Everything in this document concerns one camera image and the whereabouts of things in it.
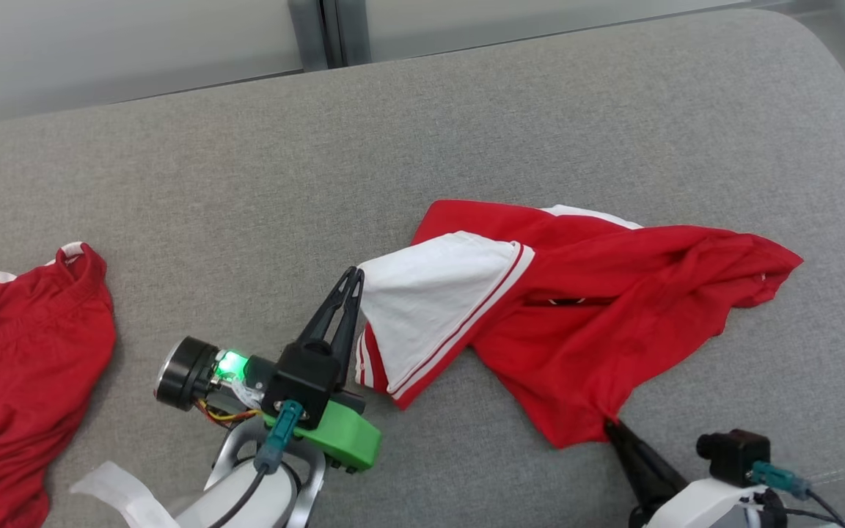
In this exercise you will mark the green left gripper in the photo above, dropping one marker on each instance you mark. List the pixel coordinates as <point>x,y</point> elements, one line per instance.
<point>345,440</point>

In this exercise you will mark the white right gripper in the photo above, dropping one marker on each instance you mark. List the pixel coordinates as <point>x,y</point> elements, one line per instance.
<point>701,506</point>

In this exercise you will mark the red jersey with number 23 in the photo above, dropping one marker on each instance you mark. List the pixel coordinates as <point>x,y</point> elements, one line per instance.
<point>576,330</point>

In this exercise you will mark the red shorts with white trim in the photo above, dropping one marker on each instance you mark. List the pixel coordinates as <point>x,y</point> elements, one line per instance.
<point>19,367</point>

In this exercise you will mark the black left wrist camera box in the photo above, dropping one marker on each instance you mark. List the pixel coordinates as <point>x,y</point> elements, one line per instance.
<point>309,381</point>

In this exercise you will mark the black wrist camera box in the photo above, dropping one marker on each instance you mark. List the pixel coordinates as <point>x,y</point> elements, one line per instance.
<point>734,455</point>
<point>309,381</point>

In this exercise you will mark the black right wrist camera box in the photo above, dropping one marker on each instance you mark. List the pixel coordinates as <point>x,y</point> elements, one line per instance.
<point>734,455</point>

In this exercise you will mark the grey partition post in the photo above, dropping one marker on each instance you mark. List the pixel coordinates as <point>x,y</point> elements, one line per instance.
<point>320,33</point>

